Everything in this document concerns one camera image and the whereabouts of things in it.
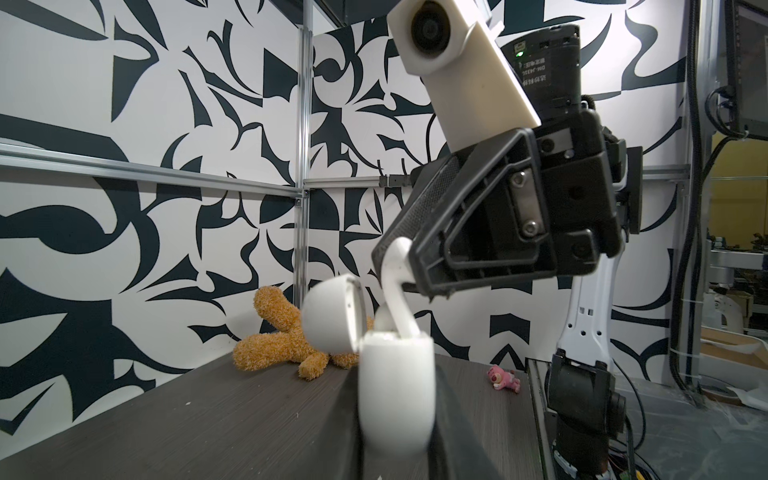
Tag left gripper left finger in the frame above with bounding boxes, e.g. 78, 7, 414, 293
311, 367, 364, 479

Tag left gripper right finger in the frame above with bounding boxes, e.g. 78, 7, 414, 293
428, 366, 501, 480

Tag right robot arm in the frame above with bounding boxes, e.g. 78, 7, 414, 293
372, 24, 627, 479

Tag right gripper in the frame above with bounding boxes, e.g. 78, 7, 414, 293
371, 108, 643, 298

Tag brown teddy bear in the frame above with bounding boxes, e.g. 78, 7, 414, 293
232, 286, 359, 381

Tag pink plush toy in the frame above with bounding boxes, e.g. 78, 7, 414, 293
487, 365, 521, 394

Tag white earbud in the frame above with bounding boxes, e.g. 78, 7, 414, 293
373, 304, 397, 333
380, 237, 421, 339

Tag white earbud charging case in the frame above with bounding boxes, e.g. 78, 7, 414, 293
301, 274, 436, 457

